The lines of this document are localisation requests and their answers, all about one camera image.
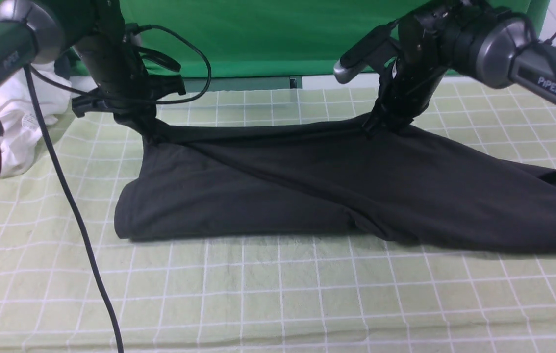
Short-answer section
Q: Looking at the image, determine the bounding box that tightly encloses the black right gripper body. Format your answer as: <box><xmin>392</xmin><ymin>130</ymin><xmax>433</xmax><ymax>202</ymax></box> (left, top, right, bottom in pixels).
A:
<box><xmin>371</xmin><ymin>59</ymin><xmax>448</xmax><ymax>130</ymax></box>

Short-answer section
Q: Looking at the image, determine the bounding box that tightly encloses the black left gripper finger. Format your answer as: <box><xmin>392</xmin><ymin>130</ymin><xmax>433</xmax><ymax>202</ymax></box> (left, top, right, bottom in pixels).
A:
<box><xmin>131</xmin><ymin>118</ymin><xmax>161</xmax><ymax>144</ymax></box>

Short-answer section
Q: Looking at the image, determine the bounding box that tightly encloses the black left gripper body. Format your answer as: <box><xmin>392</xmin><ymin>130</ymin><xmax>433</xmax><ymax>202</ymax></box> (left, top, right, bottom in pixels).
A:
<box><xmin>72</xmin><ymin>0</ymin><xmax>186</xmax><ymax>126</ymax></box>

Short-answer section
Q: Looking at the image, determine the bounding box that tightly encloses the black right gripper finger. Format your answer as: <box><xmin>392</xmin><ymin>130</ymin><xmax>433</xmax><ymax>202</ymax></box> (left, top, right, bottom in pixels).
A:
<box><xmin>362</xmin><ymin>115</ymin><xmax>380</xmax><ymax>139</ymax></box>

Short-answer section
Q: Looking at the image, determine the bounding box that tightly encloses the dark gray long-sleeve shirt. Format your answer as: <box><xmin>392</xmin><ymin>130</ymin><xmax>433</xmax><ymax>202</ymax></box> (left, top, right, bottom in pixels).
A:
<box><xmin>114</xmin><ymin>114</ymin><xmax>556</xmax><ymax>254</ymax></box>

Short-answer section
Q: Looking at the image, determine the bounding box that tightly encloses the gray black right robot arm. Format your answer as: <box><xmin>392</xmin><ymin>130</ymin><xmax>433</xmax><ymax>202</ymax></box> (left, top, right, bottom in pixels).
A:
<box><xmin>333</xmin><ymin>0</ymin><xmax>556</xmax><ymax>129</ymax></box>

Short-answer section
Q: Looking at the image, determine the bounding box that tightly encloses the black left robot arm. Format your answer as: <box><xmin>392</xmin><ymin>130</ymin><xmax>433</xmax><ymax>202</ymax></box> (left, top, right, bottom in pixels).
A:
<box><xmin>0</xmin><ymin>0</ymin><xmax>186</xmax><ymax>171</ymax></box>

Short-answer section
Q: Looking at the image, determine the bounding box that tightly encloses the crumpled white shirt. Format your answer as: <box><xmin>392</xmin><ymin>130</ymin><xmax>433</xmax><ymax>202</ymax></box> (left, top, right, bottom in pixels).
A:
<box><xmin>0</xmin><ymin>69</ymin><xmax>72</xmax><ymax>178</ymax></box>

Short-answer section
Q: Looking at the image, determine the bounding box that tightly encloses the green backdrop cloth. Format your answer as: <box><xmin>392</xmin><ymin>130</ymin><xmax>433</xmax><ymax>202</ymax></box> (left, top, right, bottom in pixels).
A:
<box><xmin>0</xmin><ymin>0</ymin><xmax>549</xmax><ymax>80</ymax></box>

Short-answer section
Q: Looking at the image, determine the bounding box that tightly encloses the light green checkered tablecloth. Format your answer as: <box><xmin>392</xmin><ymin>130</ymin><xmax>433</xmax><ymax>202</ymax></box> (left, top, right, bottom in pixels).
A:
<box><xmin>0</xmin><ymin>77</ymin><xmax>556</xmax><ymax>353</ymax></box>

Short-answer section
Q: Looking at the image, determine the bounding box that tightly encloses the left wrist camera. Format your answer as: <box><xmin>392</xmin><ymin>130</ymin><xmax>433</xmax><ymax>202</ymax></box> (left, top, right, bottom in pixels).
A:
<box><xmin>123</xmin><ymin>23</ymin><xmax>144</xmax><ymax>51</ymax></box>

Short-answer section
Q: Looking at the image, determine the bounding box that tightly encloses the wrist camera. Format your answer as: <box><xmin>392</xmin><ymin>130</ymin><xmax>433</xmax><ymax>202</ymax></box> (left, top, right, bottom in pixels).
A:
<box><xmin>333</xmin><ymin>20</ymin><xmax>401</xmax><ymax>84</ymax></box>
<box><xmin>123</xmin><ymin>23</ymin><xmax>144</xmax><ymax>51</ymax></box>

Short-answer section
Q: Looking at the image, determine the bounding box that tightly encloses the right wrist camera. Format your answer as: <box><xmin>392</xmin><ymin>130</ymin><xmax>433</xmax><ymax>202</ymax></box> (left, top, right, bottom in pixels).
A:
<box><xmin>333</xmin><ymin>20</ymin><xmax>401</xmax><ymax>84</ymax></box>

